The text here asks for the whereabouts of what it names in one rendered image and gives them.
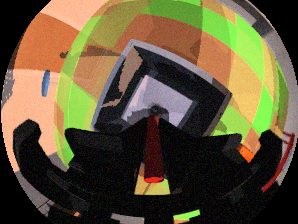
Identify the dark red peg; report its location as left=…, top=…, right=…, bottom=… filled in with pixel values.
left=144, top=116, right=165, bottom=184

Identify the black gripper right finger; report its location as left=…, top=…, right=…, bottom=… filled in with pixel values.
left=158, top=117, right=242, bottom=194

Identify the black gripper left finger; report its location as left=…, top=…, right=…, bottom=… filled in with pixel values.
left=64, top=117, right=148, bottom=194

